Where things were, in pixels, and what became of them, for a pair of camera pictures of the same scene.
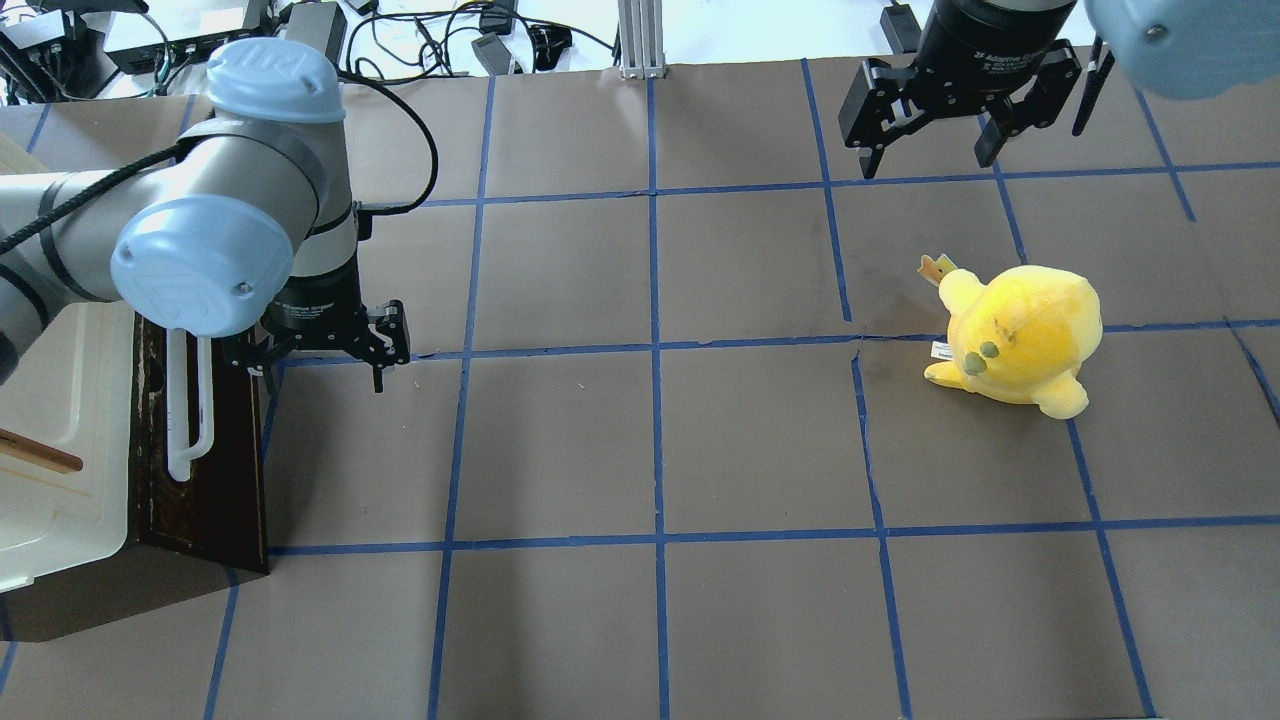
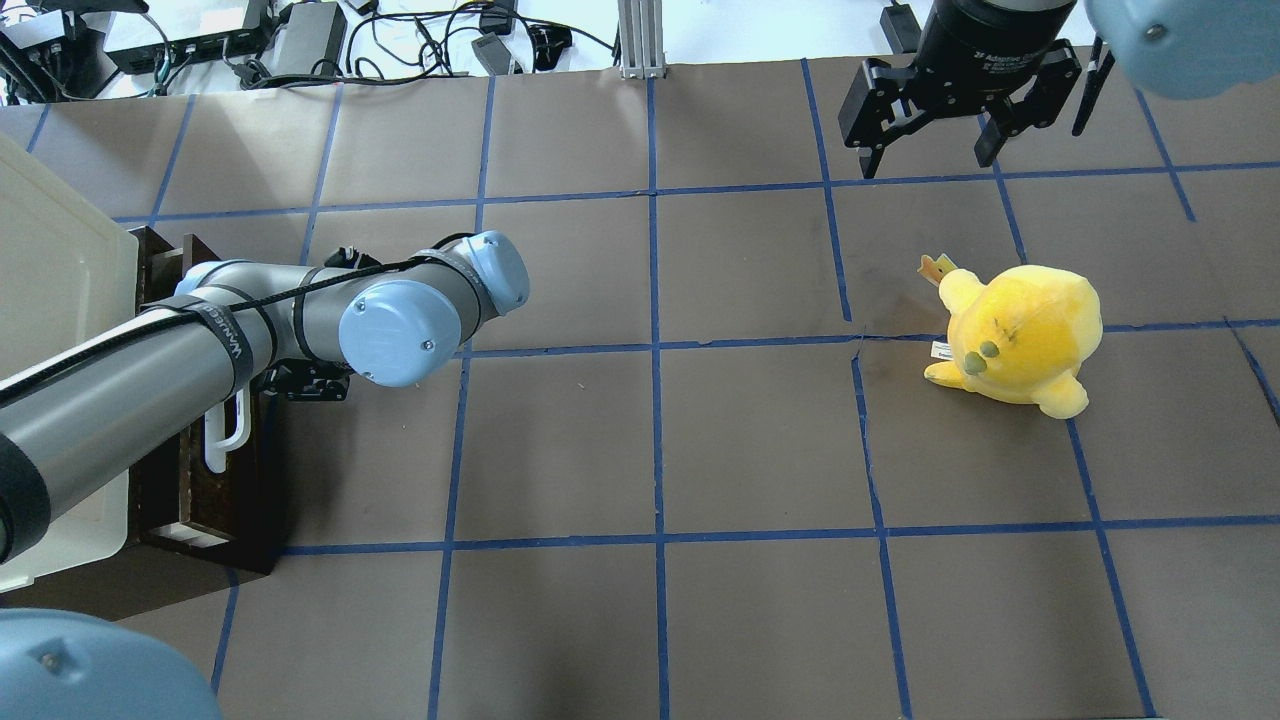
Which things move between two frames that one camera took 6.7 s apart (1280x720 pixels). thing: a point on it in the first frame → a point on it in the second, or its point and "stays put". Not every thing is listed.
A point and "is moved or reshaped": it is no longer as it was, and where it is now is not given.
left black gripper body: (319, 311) → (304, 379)
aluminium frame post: (640, 25) stays put
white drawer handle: (180, 454) is moved or reshaped
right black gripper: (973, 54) stays put
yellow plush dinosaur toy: (1022, 337) stays put
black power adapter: (493, 53) stays put
